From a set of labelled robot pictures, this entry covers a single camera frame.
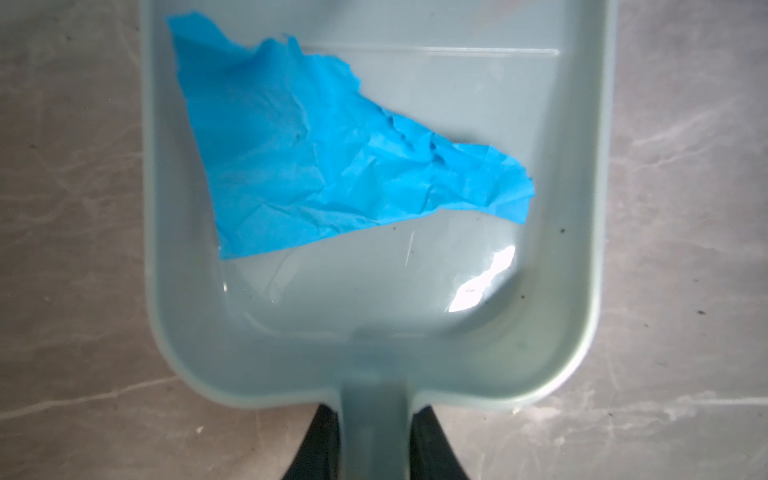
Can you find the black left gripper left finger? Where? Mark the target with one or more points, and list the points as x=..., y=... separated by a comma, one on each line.
x=318, y=455

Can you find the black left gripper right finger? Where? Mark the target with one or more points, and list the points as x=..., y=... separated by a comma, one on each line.
x=431, y=456

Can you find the grey-green dustpan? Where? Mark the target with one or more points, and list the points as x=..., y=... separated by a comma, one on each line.
x=454, y=308

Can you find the bright blue paper scrap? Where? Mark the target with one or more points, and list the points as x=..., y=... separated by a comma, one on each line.
x=293, y=152

